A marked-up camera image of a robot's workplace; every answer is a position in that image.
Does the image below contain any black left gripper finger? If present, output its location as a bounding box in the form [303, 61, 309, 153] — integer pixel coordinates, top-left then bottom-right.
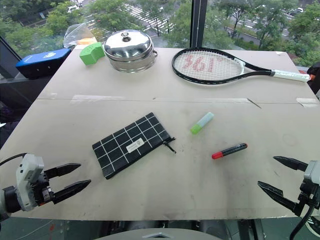
[44, 163, 82, 179]
[51, 179, 92, 205]

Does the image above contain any stainless steel lidded pot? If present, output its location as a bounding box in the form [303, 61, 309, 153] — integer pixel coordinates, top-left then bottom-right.
[102, 29, 158, 74]

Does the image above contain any grey rounded robot body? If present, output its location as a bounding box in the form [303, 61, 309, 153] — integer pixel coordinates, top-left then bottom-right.
[94, 227, 227, 240]

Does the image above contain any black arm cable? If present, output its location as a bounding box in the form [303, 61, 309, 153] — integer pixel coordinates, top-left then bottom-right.
[289, 202, 316, 240]
[0, 152, 27, 167]

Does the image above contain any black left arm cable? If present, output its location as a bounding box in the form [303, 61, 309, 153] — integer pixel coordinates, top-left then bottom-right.
[0, 152, 27, 167]

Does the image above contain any green capped pale blue highlighter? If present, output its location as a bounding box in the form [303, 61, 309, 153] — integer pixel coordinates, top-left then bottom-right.
[190, 111, 215, 135]

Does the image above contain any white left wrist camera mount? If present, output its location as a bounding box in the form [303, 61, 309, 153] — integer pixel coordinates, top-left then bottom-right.
[15, 153, 45, 211]

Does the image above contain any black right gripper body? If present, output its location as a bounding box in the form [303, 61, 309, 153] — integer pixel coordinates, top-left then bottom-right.
[297, 179, 320, 210]

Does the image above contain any black white tennis racket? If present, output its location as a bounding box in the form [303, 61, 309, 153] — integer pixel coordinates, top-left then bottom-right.
[171, 47, 311, 86]

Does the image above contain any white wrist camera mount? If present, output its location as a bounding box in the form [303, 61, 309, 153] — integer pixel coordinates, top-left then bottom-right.
[15, 153, 45, 211]
[303, 160, 320, 187]

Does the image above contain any red capped black marker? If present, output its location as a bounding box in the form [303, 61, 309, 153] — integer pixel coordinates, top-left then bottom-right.
[211, 142, 249, 160]

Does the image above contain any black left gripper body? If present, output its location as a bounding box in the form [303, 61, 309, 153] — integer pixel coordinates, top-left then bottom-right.
[29, 170, 55, 207]

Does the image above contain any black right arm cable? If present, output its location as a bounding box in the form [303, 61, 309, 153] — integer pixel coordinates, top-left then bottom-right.
[289, 202, 316, 240]

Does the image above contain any clear plastic bag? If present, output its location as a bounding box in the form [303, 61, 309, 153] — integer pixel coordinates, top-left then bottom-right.
[63, 23, 99, 48]

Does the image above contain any orange flat object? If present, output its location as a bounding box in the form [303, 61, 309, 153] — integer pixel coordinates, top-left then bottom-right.
[76, 38, 98, 46]

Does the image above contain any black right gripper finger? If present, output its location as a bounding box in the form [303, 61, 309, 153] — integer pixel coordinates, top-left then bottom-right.
[257, 181, 306, 217]
[272, 156, 309, 173]

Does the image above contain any blue black box device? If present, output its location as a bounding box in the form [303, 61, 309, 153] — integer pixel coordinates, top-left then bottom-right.
[15, 48, 72, 80]

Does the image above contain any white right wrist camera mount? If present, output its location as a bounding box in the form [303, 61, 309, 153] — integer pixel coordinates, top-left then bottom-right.
[303, 160, 320, 187]

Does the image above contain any black white grid pencil case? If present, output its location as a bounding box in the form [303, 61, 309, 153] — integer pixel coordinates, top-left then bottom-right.
[92, 112, 177, 180]

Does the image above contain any black window frame post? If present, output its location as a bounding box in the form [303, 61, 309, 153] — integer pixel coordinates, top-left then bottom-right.
[191, 0, 208, 49]

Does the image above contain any green plastic curved block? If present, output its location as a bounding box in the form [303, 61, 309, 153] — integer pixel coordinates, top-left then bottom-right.
[79, 41, 105, 66]

